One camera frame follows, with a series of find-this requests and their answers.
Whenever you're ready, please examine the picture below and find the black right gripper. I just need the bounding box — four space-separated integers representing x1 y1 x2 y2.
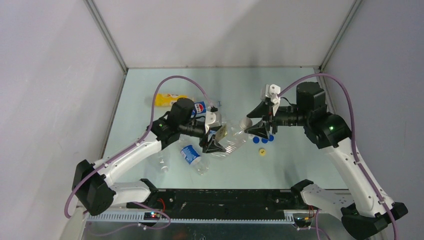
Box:
244 100 309 139

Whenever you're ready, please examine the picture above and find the white bottle cap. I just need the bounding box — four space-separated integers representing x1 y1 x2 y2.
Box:
239 117 253 131

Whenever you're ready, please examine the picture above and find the clear bottle without label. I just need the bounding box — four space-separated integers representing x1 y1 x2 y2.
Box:
213 121 248 158

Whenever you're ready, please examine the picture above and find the clear bottle blue label front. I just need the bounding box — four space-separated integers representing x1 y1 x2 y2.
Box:
180 144 210 176

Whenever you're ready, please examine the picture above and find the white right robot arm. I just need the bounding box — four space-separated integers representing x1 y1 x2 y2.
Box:
245 82 408 240

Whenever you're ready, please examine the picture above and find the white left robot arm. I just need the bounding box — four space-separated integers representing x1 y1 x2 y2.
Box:
71 98 225 216

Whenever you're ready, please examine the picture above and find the yellow bottle cap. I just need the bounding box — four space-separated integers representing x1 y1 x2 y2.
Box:
258 148 267 156

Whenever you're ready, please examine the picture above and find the clear Pepsi label bottle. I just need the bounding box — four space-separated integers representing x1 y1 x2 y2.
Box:
191 100 223 117

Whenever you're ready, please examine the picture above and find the yellow label bottle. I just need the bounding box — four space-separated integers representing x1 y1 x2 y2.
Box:
154 93 187 107

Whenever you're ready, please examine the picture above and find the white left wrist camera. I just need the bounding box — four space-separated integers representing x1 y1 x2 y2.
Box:
204 111 222 128

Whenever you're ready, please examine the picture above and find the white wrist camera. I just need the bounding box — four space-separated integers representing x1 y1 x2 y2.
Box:
204 111 222 128
260 84 281 106

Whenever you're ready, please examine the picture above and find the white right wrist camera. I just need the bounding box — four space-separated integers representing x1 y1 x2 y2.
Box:
260 84 281 106

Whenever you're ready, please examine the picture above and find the small clear bottle blue ring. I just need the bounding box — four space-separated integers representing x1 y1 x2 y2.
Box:
155 153 170 174

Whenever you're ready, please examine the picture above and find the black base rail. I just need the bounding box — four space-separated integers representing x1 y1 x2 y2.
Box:
143 188 308 220

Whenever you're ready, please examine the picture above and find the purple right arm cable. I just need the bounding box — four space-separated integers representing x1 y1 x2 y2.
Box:
277 73 400 240

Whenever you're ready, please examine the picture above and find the white cable duct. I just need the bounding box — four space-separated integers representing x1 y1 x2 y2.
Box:
87 211 295 224

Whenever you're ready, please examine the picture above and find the aluminium corner post right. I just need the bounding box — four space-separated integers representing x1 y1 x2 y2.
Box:
319 0 363 72

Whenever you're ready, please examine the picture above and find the aluminium corner post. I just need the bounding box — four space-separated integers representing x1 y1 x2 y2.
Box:
319 0 363 72
83 0 129 75

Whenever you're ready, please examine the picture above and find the aluminium corner post left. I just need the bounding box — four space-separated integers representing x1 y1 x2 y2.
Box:
83 0 129 75

